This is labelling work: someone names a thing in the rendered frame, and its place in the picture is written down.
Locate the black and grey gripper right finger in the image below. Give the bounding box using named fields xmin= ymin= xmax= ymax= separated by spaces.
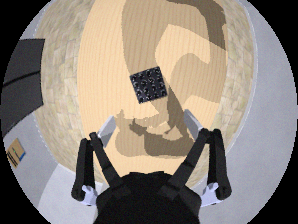
xmin=154 ymin=109 xmax=232 ymax=207

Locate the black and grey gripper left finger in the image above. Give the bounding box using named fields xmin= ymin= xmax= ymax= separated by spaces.
xmin=71 ymin=115 xmax=136 ymax=206

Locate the black knob box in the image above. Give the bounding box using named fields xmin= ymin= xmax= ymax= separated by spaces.
xmin=129 ymin=66 xmax=168 ymax=104

